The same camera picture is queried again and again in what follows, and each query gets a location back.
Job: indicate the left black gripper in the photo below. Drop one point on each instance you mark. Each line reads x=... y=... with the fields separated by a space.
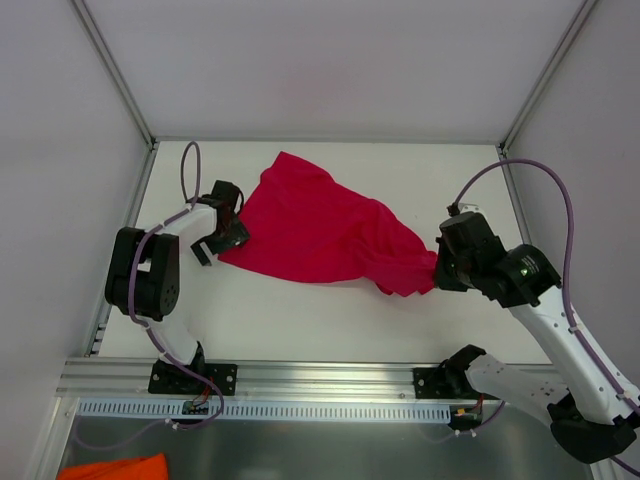
x=230 y=232

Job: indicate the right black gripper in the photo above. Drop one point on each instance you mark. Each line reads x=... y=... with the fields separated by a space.
x=445 y=267

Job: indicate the red t-shirt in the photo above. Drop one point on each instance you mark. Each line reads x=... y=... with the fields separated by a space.
x=305 y=227

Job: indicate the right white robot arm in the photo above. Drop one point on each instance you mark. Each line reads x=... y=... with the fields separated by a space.
x=593 y=411

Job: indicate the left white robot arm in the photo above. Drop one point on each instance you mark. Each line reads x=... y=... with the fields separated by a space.
x=148 y=275

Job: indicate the orange folded t-shirt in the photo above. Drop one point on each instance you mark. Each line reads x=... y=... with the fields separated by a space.
x=141 y=468

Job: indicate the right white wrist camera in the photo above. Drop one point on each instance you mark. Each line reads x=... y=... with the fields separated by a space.
x=469 y=208

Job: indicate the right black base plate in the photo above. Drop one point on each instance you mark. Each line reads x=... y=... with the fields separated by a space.
x=442 y=382

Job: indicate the slotted grey cable duct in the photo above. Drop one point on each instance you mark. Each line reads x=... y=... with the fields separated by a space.
x=183 y=410

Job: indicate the aluminium mounting rail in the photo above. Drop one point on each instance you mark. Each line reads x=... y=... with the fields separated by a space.
x=248 y=380

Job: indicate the left aluminium frame post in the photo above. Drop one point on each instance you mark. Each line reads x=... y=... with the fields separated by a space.
x=103 y=51

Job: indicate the aluminium frame post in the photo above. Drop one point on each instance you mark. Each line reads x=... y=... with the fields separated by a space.
x=103 y=51
x=560 y=52

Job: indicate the right aluminium frame post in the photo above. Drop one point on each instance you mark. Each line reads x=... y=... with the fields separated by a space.
x=560 y=52

